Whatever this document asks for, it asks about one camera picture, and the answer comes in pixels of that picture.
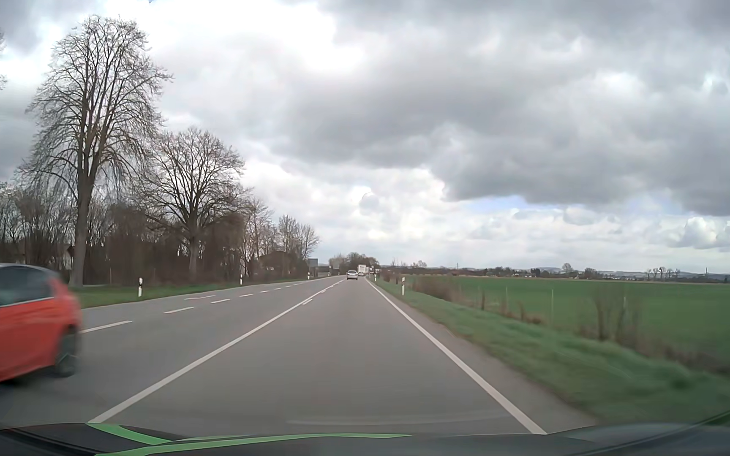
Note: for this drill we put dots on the road sign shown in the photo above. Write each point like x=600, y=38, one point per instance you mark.
x=312, y=265

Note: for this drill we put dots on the building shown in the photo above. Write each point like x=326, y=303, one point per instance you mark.
x=276, y=263

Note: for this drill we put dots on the grey asphalt road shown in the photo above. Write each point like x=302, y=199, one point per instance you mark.
x=333, y=367

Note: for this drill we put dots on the road markings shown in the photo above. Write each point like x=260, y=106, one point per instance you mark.
x=213, y=356

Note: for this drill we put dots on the grass verge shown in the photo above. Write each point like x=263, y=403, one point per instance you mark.
x=530, y=348
x=149, y=291

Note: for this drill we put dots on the car's own bonnet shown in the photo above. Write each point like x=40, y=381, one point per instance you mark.
x=365, y=443

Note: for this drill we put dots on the row of bare trees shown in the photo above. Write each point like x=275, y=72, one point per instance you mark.
x=96, y=158

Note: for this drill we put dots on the green field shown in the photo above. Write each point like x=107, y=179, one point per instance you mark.
x=656, y=304

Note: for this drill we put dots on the red car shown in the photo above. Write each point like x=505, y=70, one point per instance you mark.
x=10, y=320

